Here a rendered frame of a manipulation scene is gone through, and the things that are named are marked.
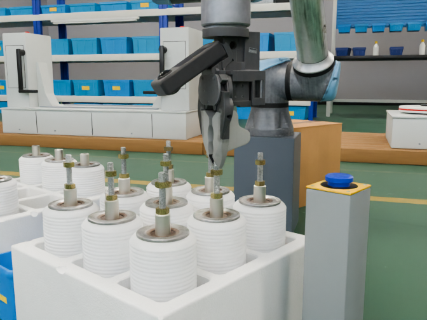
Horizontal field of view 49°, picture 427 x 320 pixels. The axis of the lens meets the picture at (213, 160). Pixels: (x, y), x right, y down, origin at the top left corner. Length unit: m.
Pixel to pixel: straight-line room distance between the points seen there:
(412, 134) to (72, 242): 2.32
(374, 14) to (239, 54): 6.15
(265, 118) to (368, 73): 7.83
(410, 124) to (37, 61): 2.62
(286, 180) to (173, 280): 0.80
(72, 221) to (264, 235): 0.32
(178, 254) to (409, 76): 8.71
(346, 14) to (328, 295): 6.26
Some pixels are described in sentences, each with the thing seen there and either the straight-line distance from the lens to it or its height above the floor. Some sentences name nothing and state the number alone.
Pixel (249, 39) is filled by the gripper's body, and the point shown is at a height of 0.53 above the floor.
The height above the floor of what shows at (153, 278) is 0.20.
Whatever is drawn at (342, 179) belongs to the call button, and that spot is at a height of 0.33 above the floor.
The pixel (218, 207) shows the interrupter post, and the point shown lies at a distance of 0.74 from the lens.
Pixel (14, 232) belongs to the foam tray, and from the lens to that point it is 1.09.
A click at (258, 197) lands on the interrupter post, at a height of 0.26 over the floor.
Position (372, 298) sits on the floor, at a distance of 1.11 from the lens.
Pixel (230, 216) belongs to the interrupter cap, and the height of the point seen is 0.25.
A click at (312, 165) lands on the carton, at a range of 1.78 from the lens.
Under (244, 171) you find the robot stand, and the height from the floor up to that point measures 0.20.
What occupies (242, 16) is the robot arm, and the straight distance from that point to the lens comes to 0.71.
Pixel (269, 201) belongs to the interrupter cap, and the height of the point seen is 0.25.
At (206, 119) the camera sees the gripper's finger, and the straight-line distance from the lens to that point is 0.74.
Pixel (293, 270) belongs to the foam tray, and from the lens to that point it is 0.84.
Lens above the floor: 0.47
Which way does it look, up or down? 10 degrees down
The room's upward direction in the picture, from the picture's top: straight up
